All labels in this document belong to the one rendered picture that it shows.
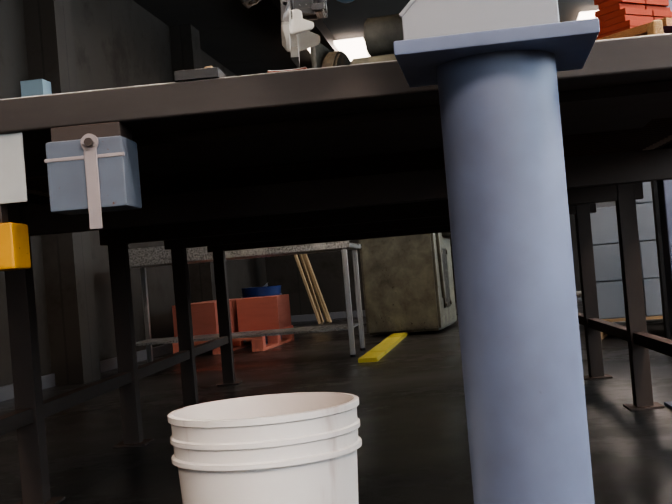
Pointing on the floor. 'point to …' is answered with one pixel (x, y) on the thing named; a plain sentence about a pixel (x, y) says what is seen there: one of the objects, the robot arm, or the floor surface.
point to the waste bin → (261, 291)
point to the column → (513, 254)
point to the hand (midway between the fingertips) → (289, 61)
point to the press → (404, 295)
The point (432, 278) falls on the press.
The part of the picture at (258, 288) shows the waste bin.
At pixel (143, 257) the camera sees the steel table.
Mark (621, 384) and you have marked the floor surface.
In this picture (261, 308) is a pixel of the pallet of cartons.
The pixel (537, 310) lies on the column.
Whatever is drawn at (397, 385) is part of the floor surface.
